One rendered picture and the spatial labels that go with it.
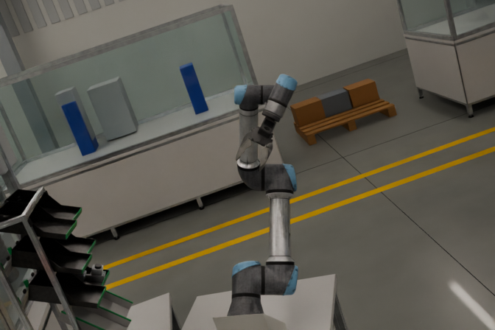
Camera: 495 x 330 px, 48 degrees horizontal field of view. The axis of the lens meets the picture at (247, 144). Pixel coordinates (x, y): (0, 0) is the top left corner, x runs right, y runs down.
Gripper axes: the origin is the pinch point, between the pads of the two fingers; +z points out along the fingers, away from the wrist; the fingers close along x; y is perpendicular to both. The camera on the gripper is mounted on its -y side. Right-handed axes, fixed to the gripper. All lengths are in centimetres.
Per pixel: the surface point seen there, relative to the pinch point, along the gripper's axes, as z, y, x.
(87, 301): 79, 27, 36
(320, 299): 39, 41, -52
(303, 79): -200, 860, -5
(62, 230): 55, 20, 56
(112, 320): 86, 41, 26
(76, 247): 64, 39, 53
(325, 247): 33, 259, -80
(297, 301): 45, 45, -44
